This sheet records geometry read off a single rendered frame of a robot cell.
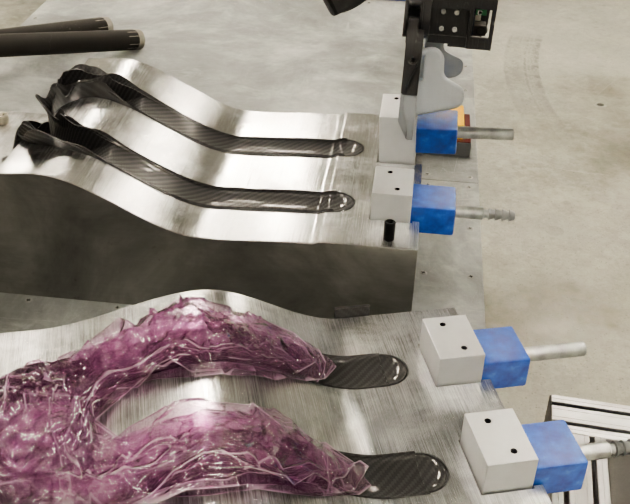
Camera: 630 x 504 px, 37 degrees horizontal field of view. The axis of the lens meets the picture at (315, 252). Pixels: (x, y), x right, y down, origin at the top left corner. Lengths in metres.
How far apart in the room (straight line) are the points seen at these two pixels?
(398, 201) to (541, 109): 2.41
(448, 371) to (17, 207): 0.41
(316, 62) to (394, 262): 0.62
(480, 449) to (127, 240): 0.38
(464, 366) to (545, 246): 1.79
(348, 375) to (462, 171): 0.45
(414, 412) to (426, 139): 0.32
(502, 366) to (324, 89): 0.66
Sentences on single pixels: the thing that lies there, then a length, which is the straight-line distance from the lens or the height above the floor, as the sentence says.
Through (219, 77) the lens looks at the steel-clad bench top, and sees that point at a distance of 1.35.
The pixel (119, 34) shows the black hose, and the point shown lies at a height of 0.83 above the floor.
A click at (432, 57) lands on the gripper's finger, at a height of 1.01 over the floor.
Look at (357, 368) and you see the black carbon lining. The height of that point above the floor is 0.85.
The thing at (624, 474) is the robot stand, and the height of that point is 0.21.
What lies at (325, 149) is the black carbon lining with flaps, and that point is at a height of 0.88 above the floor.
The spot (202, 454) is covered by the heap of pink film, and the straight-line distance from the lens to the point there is 0.59.
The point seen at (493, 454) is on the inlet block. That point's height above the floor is 0.88.
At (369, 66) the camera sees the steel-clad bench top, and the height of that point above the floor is 0.80.
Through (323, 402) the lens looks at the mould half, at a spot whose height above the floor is 0.86.
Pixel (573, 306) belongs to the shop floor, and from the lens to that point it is 2.31.
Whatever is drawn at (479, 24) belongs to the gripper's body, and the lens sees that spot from 0.89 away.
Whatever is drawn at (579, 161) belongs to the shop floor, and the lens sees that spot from 2.95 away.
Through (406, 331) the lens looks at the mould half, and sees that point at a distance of 0.78.
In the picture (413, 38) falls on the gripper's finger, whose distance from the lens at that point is 0.87.
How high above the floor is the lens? 1.34
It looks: 34 degrees down
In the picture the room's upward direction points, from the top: 2 degrees clockwise
